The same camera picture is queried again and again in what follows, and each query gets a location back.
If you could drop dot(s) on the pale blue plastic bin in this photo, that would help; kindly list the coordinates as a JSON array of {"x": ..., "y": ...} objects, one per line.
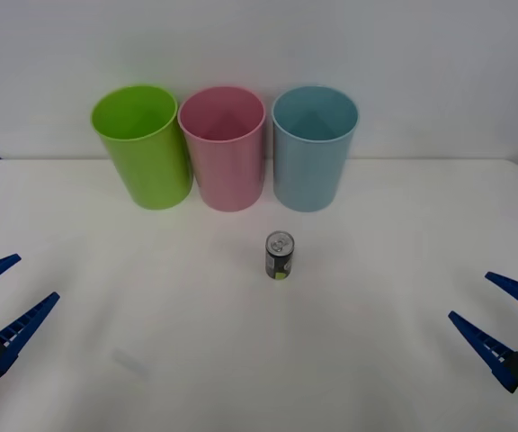
[{"x": 306, "y": 175}]

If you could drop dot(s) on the black drink can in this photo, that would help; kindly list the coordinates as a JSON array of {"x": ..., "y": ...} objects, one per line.
[{"x": 279, "y": 263}]

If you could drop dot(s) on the green plastic bin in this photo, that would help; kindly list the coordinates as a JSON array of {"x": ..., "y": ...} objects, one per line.
[{"x": 151, "y": 171}]

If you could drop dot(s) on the pink plastic bin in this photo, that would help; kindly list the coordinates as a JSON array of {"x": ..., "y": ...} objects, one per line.
[{"x": 229, "y": 175}]

